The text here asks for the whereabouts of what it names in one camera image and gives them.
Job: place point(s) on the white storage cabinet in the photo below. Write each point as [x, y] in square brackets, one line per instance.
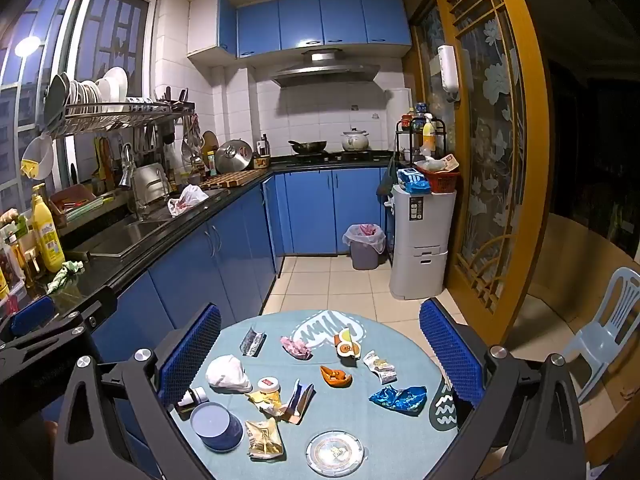
[422, 270]

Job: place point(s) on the light blue plastic chair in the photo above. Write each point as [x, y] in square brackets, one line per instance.
[607, 332]

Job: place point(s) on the grey trash bin with bag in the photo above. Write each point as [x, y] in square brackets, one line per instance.
[364, 255]

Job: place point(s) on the blue plastic packet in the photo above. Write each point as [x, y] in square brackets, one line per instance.
[414, 181]

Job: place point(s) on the steel wok lid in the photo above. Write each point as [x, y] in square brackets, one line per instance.
[233, 156]

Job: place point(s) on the white cooking pot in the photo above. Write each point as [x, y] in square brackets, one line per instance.
[355, 141]

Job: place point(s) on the small white bottle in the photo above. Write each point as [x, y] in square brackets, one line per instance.
[196, 396]

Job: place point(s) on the torn small carton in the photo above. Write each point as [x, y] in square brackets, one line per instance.
[300, 402]

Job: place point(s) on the white crumpled tissue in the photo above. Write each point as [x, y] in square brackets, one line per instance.
[227, 372]

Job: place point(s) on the round blue table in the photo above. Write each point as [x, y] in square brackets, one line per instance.
[350, 410]

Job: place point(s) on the small printed tin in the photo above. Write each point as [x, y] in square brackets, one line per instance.
[262, 161]

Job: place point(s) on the chrome faucet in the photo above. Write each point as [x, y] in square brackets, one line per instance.
[127, 165]

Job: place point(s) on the pink crumpled wrapper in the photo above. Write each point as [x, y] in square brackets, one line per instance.
[298, 348]

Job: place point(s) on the black storage rack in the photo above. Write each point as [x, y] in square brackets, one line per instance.
[398, 135]

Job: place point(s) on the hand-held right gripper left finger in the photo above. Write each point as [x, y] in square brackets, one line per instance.
[192, 355]

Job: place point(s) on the black kitchen countertop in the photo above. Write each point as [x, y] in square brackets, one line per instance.
[100, 270]

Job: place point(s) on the red plastic basket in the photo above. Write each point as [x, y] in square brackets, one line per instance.
[442, 182]

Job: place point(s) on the metal dish rack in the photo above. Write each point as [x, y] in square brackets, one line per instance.
[125, 117]

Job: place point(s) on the steel sink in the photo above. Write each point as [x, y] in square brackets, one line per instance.
[120, 240]

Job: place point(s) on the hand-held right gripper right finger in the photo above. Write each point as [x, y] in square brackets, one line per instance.
[450, 355]

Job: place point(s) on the wooden sliding glass door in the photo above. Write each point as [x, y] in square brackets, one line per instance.
[530, 110]

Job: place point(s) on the orange peel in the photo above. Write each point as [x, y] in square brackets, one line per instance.
[336, 377]

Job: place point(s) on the yellow spray bottle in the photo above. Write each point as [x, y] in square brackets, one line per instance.
[428, 135]

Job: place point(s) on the black wok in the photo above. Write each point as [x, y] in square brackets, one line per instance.
[307, 147]

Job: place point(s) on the green cloth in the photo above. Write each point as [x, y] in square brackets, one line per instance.
[67, 272]

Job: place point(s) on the silver foil wrapper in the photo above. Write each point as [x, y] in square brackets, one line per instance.
[251, 342]

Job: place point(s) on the blue cabinets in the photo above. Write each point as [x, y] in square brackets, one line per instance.
[310, 210]
[300, 22]

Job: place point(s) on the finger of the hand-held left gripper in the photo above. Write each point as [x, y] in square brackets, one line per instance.
[95, 305]
[32, 316]

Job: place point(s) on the white plastic bag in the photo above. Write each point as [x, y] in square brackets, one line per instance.
[187, 200]

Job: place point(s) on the glass ashtray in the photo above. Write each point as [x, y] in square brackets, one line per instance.
[334, 453]

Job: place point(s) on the blue round tin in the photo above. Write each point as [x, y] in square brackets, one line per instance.
[215, 427]

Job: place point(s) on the steel range hood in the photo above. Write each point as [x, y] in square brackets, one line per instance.
[325, 72]

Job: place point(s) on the blue upper cabinets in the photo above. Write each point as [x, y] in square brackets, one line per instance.
[300, 22]

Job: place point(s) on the gas stove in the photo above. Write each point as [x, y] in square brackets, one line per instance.
[332, 156]

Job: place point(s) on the blue wrapper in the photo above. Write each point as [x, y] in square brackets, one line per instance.
[400, 400]

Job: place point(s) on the blue lower cabinets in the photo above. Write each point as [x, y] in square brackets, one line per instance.
[310, 210]

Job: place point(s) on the beige snack packet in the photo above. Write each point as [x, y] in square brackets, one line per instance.
[264, 440]

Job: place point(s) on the yellow detergent bottle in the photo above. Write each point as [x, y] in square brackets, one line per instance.
[49, 240]

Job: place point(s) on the kitchen window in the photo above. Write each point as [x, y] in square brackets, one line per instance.
[115, 25]

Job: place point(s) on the white wall dispenser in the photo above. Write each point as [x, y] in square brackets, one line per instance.
[448, 67]

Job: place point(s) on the wooden cutting board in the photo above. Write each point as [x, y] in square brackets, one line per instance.
[237, 179]

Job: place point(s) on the orange and white snack packet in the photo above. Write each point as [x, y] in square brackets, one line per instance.
[346, 347]

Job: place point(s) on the row of white plates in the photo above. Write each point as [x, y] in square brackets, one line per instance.
[107, 87]

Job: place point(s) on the cluster of condiment bottles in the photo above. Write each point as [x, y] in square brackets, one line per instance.
[15, 260]

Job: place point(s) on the metal sink drainer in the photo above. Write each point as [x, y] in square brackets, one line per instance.
[150, 182]

